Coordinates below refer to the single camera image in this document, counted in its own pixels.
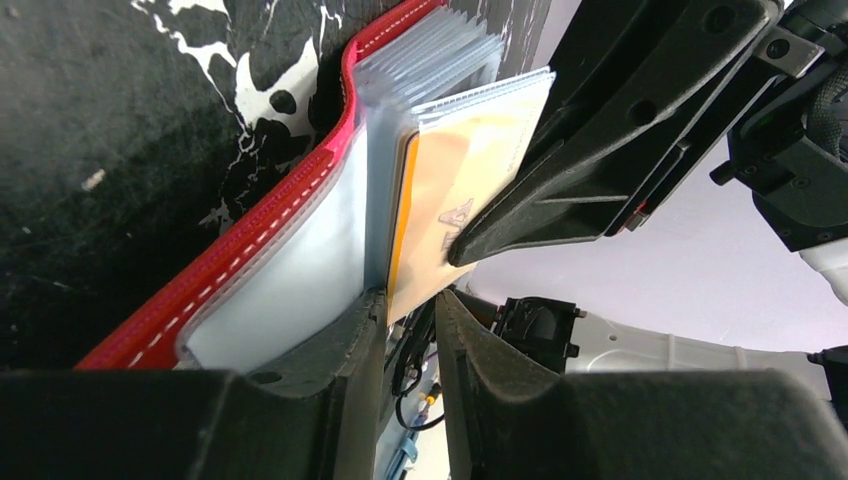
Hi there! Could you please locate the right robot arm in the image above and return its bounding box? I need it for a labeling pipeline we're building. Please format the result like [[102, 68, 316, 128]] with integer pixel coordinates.
[[449, 1, 847, 412]]

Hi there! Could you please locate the red leather card holder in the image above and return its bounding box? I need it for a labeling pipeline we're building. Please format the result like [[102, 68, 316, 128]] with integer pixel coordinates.
[[79, 1, 502, 372]]

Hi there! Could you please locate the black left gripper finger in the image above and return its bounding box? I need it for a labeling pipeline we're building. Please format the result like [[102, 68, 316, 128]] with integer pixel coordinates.
[[448, 1, 782, 266]]

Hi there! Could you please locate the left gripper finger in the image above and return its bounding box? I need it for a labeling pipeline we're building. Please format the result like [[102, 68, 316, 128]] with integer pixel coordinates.
[[435, 291, 847, 479], [1, 290, 387, 479]]

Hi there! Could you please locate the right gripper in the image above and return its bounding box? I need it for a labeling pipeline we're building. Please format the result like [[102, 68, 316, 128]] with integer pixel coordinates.
[[710, 1, 847, 252]]

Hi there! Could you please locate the orange credit card from holder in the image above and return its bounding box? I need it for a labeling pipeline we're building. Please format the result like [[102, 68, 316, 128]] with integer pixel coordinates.
[[387, 67, 556, 323]]

